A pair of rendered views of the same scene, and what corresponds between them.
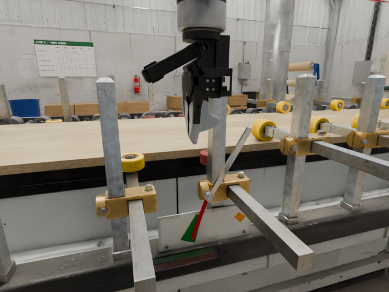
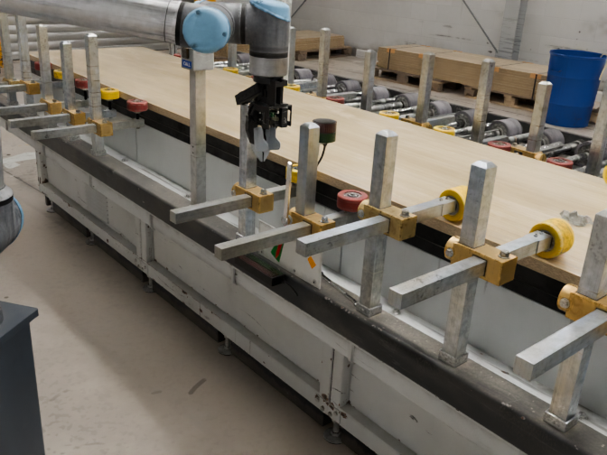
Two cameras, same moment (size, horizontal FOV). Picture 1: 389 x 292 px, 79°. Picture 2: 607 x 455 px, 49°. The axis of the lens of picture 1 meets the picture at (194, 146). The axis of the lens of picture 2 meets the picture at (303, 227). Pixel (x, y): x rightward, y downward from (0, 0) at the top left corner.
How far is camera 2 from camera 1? 154 cm
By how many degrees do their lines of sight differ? 62
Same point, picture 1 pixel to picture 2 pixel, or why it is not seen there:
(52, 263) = (219, 221)
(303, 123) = (374, 189)
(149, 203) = (255, 202)
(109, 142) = (242, 142)
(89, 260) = (230, 231)
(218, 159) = (300, 190)
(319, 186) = not seen: hidden behind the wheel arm
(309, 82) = (379, 141)
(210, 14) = (253, 67)
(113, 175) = (242, 168)
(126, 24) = not seen: outside the picture
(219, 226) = (296, 260)
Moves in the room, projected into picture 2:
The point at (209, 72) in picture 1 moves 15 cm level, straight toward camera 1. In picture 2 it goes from (256, 106) to (193, 108)
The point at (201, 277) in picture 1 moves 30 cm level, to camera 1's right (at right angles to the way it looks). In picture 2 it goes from (293, 314) to (340, 375)
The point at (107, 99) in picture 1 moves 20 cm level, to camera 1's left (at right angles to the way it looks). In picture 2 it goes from (244, 109) to (222, 94)
